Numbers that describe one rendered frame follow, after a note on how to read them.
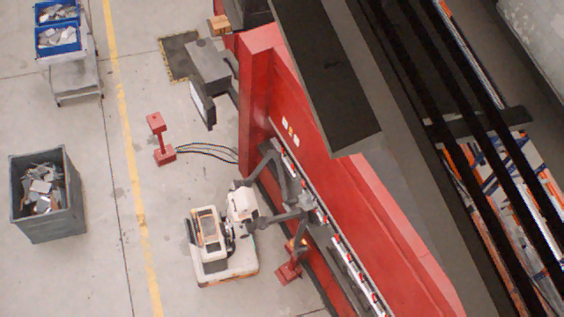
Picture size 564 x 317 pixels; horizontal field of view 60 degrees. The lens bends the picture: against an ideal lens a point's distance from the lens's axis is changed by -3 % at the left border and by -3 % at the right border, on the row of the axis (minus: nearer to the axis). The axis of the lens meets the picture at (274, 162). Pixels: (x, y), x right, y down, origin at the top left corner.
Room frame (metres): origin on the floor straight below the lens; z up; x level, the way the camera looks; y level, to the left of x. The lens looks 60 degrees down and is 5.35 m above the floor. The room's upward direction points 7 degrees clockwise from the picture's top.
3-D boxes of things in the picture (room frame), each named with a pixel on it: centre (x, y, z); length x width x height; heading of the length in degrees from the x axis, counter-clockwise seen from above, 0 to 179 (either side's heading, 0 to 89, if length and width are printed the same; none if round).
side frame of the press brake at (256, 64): (3.09, 0.01, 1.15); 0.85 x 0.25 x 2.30; 124
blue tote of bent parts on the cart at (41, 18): (4.27, 2.84, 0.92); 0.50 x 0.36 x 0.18; 112
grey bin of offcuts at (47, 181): (2.13, 2.39, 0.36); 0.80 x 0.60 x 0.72; 22
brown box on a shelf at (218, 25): (4.31, 0.85, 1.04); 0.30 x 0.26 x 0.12; 22
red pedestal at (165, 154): (3.00, 1.34, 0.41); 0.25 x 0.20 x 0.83; 124
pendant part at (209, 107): (2.87, 0.75, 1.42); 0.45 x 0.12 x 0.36; 33
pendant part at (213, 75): (2.96, 0.70, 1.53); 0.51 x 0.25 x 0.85; 33
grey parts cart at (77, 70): (4.04, 2.75, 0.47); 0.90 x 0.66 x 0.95; 22
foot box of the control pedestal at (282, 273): (1.75, -0.30, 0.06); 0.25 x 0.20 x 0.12; 130
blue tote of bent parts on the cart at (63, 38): (3.87, 2.69, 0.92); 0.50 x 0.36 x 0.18; 112
